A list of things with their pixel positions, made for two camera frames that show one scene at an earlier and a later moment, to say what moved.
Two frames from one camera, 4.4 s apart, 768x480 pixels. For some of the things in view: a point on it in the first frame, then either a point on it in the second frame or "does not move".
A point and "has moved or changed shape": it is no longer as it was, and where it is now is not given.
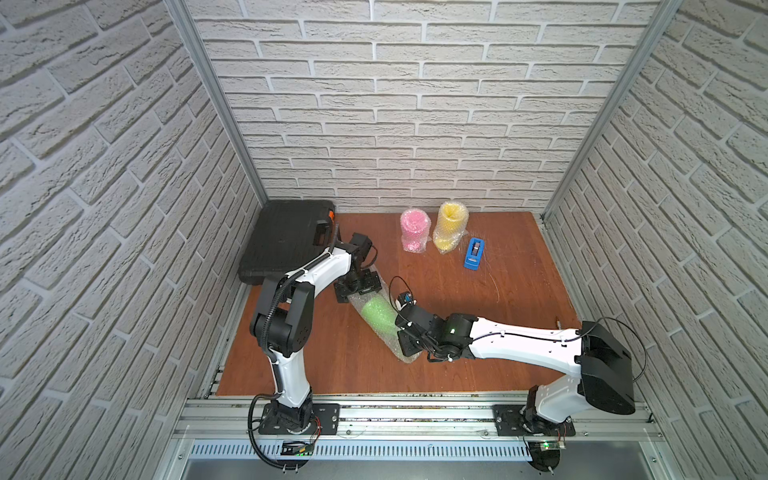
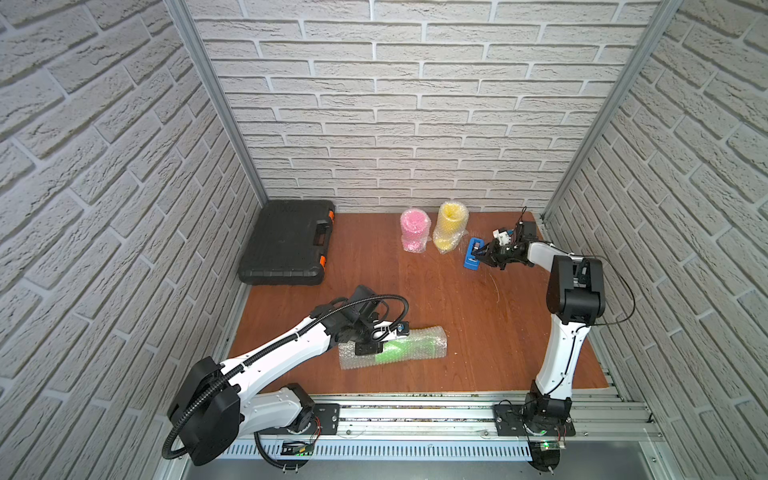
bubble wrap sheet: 415,225 does not move
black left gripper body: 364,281 -> 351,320
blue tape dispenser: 473,253 does not move
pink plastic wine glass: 415,224 does not move
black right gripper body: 408,346 -> 504,255
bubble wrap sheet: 378,307 has moved or changed shape
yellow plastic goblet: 451,226 does not move
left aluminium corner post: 182,14 does not move
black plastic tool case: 286,235 does not move
